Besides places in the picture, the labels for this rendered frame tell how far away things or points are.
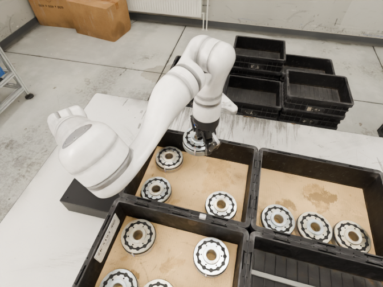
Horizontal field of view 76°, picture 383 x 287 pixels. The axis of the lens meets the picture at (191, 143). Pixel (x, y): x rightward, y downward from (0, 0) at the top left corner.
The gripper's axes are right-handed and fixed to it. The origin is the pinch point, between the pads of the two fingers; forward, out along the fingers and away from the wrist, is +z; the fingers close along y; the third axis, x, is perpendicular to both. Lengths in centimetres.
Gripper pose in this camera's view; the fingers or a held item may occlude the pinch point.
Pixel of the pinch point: (204, 145)
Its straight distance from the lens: 76.7
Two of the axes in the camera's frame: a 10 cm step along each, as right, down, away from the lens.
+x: 8.5, -4.0, 3.3
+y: 5.2, 6.7, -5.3
